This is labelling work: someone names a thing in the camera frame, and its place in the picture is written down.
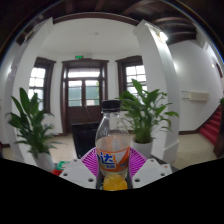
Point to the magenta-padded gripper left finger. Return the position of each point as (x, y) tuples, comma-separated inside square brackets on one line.
[(78, 173)]

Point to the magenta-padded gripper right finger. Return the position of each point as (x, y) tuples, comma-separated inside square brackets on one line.
[(150, 171)]

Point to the orange soda plastic bottle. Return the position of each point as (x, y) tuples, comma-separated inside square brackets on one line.
[(112, 146)]

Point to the green white pack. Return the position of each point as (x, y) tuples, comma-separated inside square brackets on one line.
[(62, 165)]

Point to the black chair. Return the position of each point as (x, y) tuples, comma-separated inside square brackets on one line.
[(85, 140)]

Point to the potted plant in white pot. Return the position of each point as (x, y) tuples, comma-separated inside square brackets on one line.
[(145, 113), (31, 123)]

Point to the dark wooden double door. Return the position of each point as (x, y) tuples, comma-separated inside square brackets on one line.
[(85, 113)]

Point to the red carpeted staircase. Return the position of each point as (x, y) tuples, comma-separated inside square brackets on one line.
[(211, 128)]

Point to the dark framed window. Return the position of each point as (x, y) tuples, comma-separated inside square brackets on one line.
[(37, 78), (135, 71)]

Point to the green exit sign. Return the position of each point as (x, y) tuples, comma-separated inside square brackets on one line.
[(79, 57)]

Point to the white wall heater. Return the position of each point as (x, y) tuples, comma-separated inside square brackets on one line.
[(196, 96)]

